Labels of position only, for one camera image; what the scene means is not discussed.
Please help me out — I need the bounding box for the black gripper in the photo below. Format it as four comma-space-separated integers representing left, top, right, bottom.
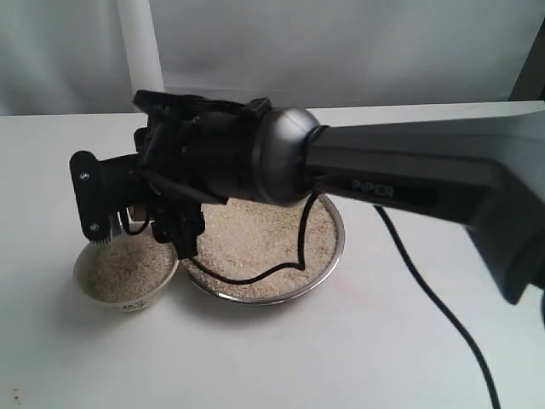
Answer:
69, 112, 260, 259

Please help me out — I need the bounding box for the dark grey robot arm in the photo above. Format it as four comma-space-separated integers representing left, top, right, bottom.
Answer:
70, 99, 544, 304

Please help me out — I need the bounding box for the white ceramic rice bowl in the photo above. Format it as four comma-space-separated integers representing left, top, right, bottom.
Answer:
73, 234, 179, 313

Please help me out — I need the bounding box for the round steel rice tray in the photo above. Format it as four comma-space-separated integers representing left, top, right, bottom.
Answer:
183, 195, 345, 305

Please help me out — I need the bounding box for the white vertical pole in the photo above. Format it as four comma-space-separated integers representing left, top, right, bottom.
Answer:
117, 0, 165, 101

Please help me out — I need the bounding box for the white backdrop curtain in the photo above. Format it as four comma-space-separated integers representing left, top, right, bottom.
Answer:
1, 1, 544, 115

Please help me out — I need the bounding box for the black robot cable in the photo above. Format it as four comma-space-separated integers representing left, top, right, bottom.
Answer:
186, 191, 503, 409

